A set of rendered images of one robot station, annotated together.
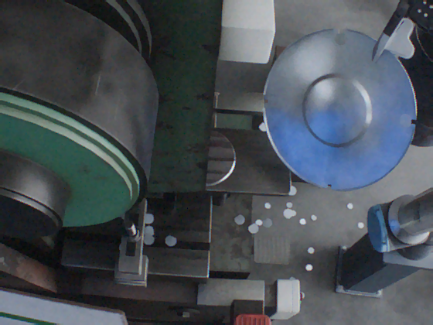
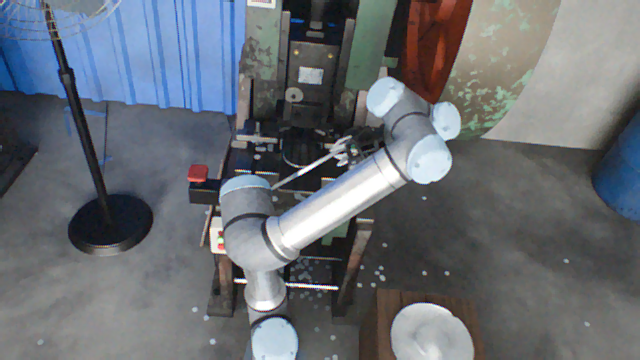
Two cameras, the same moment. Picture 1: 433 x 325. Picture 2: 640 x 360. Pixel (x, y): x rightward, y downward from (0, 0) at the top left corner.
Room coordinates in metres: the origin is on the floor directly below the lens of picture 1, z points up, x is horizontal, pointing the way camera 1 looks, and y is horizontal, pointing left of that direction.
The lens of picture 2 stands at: (0.45, -1.13, 1.77)
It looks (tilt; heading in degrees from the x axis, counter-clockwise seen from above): 44 degrees down; 89
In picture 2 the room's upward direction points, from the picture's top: 9 degrees clockwise
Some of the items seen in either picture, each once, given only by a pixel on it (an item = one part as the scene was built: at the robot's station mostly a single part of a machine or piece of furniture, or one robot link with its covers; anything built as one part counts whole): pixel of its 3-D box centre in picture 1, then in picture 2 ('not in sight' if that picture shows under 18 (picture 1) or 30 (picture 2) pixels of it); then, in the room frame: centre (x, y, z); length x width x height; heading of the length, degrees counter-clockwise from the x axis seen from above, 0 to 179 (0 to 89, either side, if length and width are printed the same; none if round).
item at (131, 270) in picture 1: (131, 237); (255, 133); (0.23, 0.14, 0.76); 0.17 x 0.06 x 0.10; 5
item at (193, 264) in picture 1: (144, 176); (299, 154); (0.40, 0.16, 0.68); 0.45 x 0.30 x 0.06; 5
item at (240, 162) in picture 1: (226, 172); (299, 178); (0.41, -0.02, 0.72); 0.25 x 0.14 x 0.14; 95
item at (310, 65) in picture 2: not in sight; (309, 76); (0.40, 0.12, 1.04); 0.17 x 0.15 x 0.30; 95
